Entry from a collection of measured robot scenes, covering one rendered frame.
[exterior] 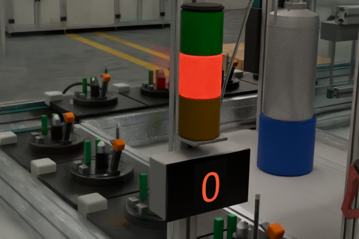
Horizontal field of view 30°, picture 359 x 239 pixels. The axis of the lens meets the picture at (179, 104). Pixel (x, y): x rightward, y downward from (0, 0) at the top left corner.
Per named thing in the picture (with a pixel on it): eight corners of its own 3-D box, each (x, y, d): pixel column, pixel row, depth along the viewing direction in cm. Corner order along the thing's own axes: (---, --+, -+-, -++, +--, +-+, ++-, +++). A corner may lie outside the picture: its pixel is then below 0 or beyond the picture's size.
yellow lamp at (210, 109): (227, 136, 80) (229, 96, 79) (193, 143, 77) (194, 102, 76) (203, 126, 84) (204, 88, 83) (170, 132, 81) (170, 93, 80)
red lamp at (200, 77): (229, 95, 79) (231, 54, 77) (194, 101, 76) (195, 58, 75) (204, 87, 83) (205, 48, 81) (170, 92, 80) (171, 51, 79)
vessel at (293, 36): (324, 118, 182) (335, -23, 173) (286, 125, 175) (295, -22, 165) (289, 106, 194) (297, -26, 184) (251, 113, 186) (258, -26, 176)
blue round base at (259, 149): (324, 170, 186) (328, 118, 182) (282, 181, 177) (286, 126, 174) (286, 154, 198) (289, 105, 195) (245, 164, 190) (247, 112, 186)
